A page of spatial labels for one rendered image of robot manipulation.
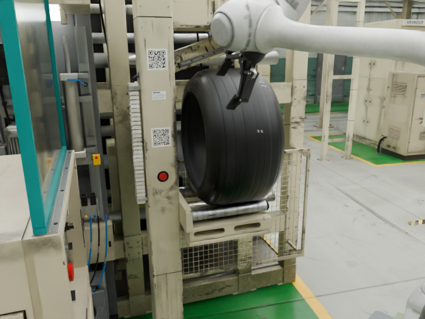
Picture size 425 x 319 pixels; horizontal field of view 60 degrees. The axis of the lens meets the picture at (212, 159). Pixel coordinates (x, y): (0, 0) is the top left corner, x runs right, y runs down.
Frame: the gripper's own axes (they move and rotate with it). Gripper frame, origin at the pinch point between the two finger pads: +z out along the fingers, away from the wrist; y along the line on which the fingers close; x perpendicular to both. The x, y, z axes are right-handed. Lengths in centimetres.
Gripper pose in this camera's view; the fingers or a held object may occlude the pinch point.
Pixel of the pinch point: (226, 89)
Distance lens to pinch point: 120.7
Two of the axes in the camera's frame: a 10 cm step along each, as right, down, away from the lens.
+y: 2.2, 8.8, -4.2
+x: 8.9, 0.0, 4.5
